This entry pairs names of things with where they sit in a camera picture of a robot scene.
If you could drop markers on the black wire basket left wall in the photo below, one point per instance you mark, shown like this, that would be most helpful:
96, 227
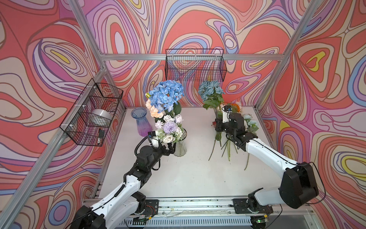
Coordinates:
77, 124

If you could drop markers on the white purple mixed bouquet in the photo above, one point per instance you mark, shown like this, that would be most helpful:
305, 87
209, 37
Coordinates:
169, 129

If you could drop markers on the orange flower stem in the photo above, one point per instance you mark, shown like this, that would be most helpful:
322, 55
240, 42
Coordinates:
236, 107

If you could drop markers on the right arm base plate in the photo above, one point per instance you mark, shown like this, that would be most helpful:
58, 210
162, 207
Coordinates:
250, 206

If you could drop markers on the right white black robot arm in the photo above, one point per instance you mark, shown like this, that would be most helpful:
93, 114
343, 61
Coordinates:
298, 184

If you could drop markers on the clear ribbed glass vase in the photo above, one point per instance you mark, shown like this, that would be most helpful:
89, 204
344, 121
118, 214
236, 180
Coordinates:
181, 148

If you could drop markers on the white green flower bunch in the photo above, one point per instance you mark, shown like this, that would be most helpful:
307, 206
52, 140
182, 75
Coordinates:
250, 126

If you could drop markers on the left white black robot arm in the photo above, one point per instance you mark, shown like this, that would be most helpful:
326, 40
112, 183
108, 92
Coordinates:
126, 199

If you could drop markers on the black wire basket back wall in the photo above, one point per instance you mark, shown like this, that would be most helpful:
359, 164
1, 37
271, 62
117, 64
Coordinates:
195, 64

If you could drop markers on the black wire basket wall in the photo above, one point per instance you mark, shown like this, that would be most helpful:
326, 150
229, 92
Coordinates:
195, 64
77, 124

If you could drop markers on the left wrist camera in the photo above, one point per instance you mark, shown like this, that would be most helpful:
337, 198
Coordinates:
153, 139

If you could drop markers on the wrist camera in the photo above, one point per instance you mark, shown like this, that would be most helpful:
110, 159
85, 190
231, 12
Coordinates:
226, 110
153, 139

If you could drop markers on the small black device in basket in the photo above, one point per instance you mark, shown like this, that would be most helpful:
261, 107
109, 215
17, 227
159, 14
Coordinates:
101, 135

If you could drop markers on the blue hydrangea flower stem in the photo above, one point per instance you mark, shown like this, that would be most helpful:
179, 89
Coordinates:
166, 95

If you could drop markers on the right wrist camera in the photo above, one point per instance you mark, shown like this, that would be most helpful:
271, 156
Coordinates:
226, 110

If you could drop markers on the peach rose flower stem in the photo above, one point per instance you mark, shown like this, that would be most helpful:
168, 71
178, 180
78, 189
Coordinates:
154, 112

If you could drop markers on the blue purple glass vase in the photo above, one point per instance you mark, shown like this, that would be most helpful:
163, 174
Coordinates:
143, 125

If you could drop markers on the white tape roll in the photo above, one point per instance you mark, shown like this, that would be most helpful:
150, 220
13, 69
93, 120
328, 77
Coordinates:
100, 114

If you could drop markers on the teal rose flower stem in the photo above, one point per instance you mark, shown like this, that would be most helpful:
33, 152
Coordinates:
212, 95

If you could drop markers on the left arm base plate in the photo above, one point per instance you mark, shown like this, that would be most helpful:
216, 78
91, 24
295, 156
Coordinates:
148, 208

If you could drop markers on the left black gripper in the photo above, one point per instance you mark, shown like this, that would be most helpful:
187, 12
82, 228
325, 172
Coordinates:
169, 151

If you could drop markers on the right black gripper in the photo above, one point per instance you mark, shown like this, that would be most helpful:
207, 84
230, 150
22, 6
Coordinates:
218, 122

